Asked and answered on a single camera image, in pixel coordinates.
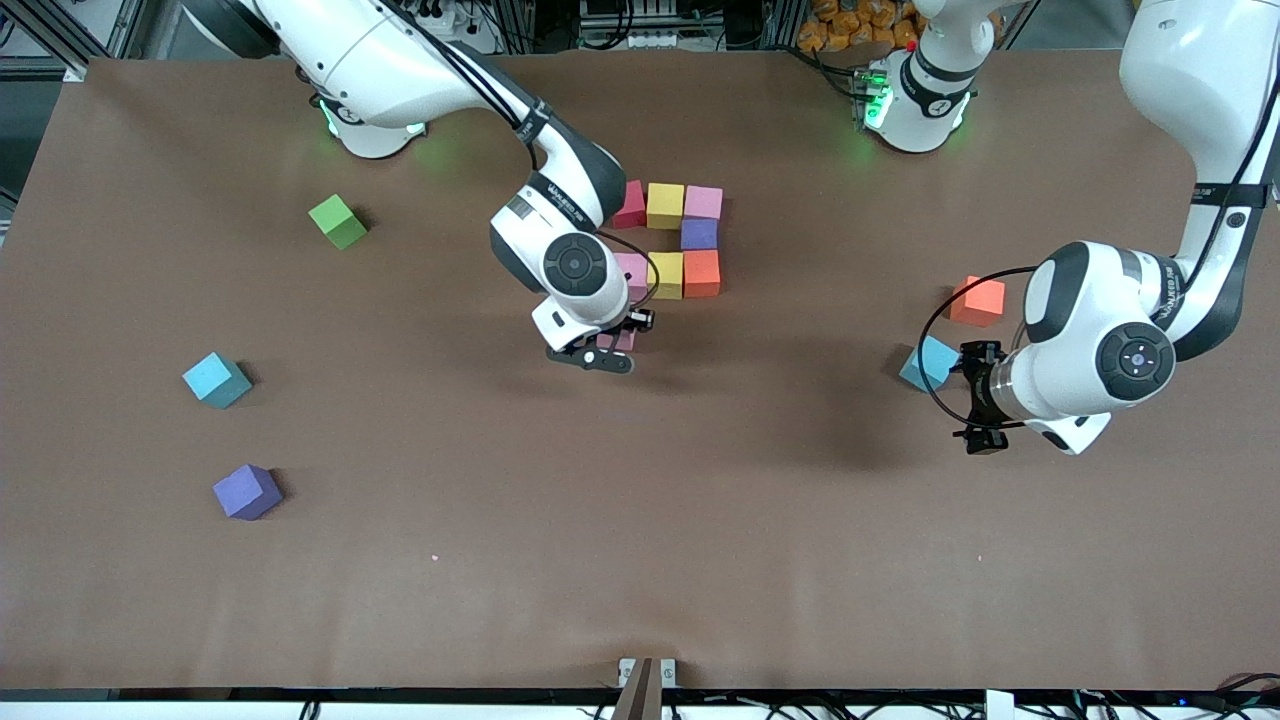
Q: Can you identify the cyan foam cube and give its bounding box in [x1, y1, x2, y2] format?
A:
[182, 352, 253, 410]
[898, 335, 963, 394]

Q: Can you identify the white power strip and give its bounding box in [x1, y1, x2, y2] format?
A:
[420, 0, 501, 56]

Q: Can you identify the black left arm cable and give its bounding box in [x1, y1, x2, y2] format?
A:
[916, 0, 1280, 433]

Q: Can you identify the aluminium frame post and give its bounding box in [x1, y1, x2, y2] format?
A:
[0, 0, 151, 83]

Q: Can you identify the green foam cube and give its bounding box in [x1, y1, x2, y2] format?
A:
[308, 194, 369, 251]

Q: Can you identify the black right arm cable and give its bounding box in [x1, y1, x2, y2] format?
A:
[390, 0, 661, 311]

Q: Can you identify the orange snack bag pile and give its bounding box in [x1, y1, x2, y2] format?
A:
[797, 0, 926, 53]

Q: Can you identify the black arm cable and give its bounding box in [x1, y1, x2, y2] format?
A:
[390, 0, 661, 311]
[916, 0, 1280, 433]

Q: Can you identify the brown camera pole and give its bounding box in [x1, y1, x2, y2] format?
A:
[612, 658, 663, 720]

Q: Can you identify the yellow foam cube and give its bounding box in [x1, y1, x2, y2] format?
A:
[648, 251, 686, 300]
[646, 182, 686, 231]

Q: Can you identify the orange foam cube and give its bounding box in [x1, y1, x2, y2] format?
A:
[949, 275, 1007, 328]
[682, 249, 722, 299]

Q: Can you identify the silver camera mount bracket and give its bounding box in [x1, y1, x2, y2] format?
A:
[618, 657, 678, 689]

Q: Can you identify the red foam cube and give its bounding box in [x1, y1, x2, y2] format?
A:
[612, 180, 649, 230]

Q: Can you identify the grey electronics rack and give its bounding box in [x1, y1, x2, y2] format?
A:
[578, 0, 701, 49]

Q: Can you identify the brown paper table cover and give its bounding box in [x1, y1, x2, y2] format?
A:
[0, 48, 1280, 693]

